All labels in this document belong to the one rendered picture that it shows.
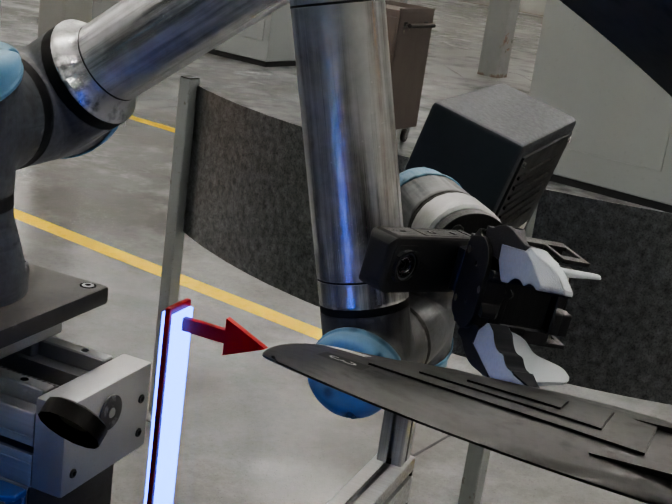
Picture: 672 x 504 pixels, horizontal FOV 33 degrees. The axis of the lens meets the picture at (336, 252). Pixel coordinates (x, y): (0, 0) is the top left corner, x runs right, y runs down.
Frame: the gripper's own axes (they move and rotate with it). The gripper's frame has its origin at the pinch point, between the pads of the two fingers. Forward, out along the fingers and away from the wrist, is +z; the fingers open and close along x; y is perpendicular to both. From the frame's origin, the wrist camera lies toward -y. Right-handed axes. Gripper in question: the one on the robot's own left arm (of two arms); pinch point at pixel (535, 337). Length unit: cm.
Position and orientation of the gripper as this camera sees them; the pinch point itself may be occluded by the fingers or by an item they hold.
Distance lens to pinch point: 77.0
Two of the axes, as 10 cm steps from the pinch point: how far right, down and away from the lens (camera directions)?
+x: -2.3, 9.4, 2.6
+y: 9.5, 1.6, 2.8
